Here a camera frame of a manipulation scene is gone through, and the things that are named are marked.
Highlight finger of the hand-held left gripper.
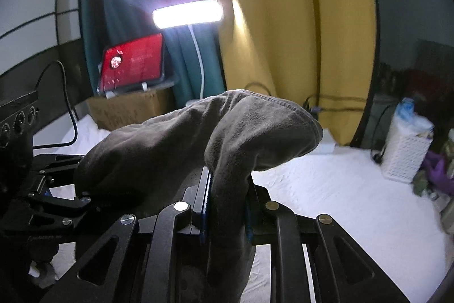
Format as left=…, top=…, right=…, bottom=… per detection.
left=26, top=194, right=93, bottom=228
left=33, top=154, right=86, bottom=188

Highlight thick black cable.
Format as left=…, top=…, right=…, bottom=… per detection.
left=33, top=60, right=80, bottom=149

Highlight white plastic basket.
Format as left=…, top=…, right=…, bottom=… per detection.
left=381, top=111, right=435, bottom=183

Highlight white power strip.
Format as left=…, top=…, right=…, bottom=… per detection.
left=317, top=128, right=337, bottom=152

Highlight grey-green t-shirt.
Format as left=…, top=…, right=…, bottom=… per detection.
left=73, top=89, right=324, bottom=303

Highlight yellow curtain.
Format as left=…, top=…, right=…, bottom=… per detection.
left=200, top=0, right=377, bottom=147

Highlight blue plastic packets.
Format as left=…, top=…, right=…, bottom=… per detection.
left=395, top=97, right=433, bottom=133

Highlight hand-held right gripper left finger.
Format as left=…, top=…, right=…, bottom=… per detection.
left=41, top=166, right=213, bottom=303

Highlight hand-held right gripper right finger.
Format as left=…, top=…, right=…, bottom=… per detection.
left=245, top=175, right=412, bottom=303

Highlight tablet with red screen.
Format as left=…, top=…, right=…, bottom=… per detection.
left=96, top=32, right=167, bottom=93

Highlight white cloth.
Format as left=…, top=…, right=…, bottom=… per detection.
left=33, top=113, right=110, bottom=156

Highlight purple glove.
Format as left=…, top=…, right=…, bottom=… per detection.
left=424, top=150, right=454, bottom=197

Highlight cardboard box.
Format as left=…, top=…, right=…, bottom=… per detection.
left=85, top=88, right=174, bottom=131

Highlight black charger cable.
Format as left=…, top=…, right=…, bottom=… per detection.
left=303, top=93, right=396, bottom=163

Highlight white desk lamp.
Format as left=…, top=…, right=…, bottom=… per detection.
left=152, top=0, right=224, bottom=108

